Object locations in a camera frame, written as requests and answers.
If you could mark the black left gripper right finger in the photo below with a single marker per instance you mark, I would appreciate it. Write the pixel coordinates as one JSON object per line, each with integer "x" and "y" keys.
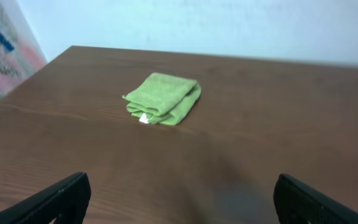
{"x": 298, "y": 203}

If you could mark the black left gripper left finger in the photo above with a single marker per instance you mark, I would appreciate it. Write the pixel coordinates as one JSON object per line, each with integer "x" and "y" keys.
{"x": 64, "y": 202}

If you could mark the light green microfiber cloth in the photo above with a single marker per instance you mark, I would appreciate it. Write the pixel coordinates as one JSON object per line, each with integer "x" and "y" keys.
{"x": 163, "y": 99}

